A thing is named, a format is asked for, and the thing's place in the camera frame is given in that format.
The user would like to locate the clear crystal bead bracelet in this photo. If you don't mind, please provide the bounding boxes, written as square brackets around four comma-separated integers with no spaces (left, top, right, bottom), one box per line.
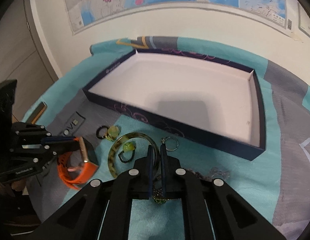
[187,166,231,182]

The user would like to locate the yellow-green flower ring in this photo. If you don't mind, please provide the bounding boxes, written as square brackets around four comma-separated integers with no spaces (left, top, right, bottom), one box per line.
[96,125,121,142]

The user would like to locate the teal grey patterned cloth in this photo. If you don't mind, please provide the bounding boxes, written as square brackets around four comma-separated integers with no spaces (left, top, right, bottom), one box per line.
[21,36,310,240]

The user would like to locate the silver ring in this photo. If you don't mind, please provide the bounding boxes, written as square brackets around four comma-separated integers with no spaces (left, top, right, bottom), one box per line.
[161,136,180,152]

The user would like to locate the left hand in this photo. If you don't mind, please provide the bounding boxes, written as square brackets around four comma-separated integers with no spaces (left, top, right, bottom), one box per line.
[11,179,26,192]

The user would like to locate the dark blue shallow box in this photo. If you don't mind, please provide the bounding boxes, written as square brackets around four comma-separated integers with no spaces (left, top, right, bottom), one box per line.
[83,49,266,160]

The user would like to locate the wooden chair edge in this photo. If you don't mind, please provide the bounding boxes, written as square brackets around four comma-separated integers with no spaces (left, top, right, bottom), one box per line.
[28,102,47,124]

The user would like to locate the green beaded ring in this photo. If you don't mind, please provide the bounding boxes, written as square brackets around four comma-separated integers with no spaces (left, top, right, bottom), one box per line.
[152,188,169,205]

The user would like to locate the green flower black ring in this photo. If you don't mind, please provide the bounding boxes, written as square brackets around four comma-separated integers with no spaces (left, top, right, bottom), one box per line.
[117,141,137,164]

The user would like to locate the orange smart watch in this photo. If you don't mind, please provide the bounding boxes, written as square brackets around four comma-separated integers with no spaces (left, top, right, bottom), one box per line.
[57,137,99,190]

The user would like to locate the white wall sockets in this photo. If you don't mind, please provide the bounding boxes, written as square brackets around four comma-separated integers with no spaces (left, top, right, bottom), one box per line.
[298,3,310,38]

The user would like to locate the tortoiseshell bangle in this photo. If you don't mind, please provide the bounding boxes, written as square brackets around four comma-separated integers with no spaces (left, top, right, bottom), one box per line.
[107,132,160,179]

